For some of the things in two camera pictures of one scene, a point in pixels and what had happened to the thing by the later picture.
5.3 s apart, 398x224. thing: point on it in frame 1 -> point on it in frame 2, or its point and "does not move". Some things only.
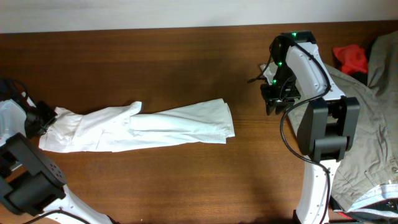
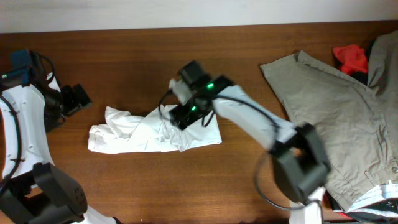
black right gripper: x=280 y=97 -> x=185 y=117
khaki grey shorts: x=372 y=159 does not move
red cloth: x=352 y=58 does not move
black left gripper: x=43 y=112 -> x=73 y=99
